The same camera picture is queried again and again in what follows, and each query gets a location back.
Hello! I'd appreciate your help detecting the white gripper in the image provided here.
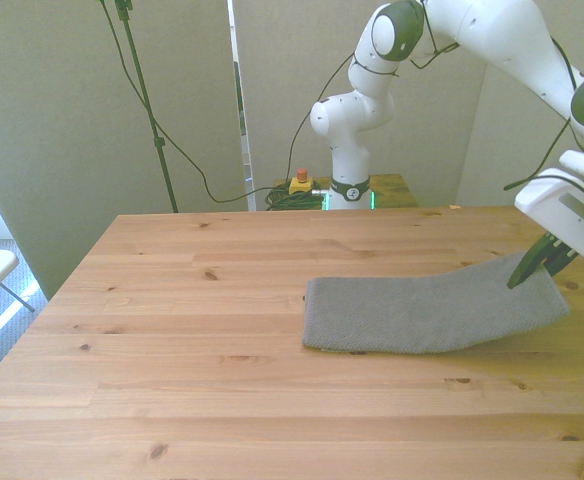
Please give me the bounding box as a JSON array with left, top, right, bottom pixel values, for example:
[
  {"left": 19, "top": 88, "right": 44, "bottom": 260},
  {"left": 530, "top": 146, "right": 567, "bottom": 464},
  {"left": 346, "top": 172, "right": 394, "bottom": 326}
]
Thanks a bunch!
[{"left": 505, "top": 168, "right": 584, "bottom": 291}]

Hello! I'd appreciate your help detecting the grey towel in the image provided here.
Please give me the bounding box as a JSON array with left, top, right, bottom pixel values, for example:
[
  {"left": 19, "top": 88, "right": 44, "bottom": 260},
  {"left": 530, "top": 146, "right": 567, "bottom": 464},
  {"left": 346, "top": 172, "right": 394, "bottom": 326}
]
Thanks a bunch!
[{"left": 301, "top": 249, "right": 571, "bottom": 356}]

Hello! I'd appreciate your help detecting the small wooden robot table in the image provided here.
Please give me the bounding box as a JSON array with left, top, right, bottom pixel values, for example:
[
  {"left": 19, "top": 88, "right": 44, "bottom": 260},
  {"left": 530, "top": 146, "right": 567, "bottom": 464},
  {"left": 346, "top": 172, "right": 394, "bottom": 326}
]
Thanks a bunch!
[{"left": 272, "top": 173, "right": 419, "bottom": 211}]

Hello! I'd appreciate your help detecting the yellow emergency stop box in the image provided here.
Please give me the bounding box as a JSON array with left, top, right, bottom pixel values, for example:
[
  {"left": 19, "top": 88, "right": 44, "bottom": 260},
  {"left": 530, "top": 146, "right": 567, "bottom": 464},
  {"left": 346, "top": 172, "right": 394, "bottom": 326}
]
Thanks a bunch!
[{"left": 288, "top": 168, "right": 315, "bottom": 197}]

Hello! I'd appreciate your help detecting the white partition edge strip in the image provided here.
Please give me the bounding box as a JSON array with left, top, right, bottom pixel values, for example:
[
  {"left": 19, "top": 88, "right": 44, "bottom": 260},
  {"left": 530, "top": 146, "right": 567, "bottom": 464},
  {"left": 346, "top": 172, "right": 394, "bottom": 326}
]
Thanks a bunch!
[{"left": 226, "top": 0, "right": 259, "bottom": 212}]

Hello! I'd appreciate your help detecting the coiled black cable bundle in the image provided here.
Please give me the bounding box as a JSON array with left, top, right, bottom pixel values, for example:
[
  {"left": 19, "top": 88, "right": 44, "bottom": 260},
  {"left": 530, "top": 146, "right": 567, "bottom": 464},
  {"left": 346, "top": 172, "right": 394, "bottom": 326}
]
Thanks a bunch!
[{"left": 263, "top": 184, "right": 331, "bottom": 212}]

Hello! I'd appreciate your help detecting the black stand cable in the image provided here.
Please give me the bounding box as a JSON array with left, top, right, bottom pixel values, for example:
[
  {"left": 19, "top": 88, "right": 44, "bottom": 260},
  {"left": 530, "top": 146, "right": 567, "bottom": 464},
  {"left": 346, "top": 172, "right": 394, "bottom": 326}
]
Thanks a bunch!
[{"left": 96, "top": 0, "right": 276, "bottom": 204}]

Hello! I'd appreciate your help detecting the black camera stand pole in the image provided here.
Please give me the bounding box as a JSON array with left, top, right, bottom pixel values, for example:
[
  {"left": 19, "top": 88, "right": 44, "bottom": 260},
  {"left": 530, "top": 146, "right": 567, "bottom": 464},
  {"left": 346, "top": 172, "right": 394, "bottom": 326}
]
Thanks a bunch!
[{"left": 113, "top": 0, "right": 180, "bottom": 214}]

